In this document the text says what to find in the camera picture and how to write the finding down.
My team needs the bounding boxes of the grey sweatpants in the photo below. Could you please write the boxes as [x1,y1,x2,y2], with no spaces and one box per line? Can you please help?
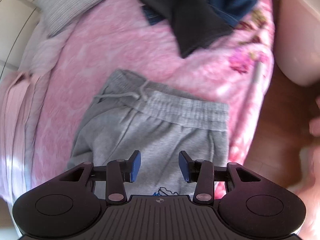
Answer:
[67,70,229,196]

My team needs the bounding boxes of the lilac striped duvet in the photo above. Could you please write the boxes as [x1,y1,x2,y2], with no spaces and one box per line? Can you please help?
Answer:
[1,19,79,204]

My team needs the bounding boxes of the pink floral blanket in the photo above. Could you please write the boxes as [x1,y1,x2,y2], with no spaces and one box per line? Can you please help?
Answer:
[31,0,274,189]

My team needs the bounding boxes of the navy blue garment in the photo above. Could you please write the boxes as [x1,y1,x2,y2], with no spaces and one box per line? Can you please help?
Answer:
[141,0,259,28]

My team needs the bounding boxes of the black garment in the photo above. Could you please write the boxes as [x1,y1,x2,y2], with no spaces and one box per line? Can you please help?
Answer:
[140,0,233,59]

